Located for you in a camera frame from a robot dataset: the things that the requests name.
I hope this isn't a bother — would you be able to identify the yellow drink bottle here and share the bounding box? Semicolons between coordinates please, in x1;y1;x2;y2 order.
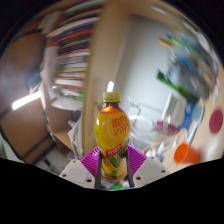
93;91;131;184

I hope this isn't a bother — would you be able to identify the white LED light bar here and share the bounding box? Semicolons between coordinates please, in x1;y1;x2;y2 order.
106;80;115;93

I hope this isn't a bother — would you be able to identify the green glass bottle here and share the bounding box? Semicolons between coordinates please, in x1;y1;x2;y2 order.
156;69;201;103

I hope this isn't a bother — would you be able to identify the magenta carton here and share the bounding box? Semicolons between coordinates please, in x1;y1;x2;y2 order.
155;120;181;135

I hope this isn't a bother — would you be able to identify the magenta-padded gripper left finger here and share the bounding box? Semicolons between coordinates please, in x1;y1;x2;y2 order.
59;146;103;190

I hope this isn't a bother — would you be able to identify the orange plastic cup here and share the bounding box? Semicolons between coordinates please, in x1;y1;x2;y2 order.
173;142;202;165

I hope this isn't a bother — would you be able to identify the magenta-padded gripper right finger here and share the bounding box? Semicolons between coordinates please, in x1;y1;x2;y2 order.
124;144;170;189

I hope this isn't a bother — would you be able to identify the white oval hairbrush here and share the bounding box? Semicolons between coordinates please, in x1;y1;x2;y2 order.
184;99;205;146

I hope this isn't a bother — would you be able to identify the ceiling light tube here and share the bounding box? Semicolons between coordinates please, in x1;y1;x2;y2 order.
11;90;42;111

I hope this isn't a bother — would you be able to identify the white and blue box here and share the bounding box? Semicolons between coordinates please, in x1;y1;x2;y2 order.
169;93;196;129

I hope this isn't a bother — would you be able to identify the flat round red coaster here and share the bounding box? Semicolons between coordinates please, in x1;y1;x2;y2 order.
208;108;224;134

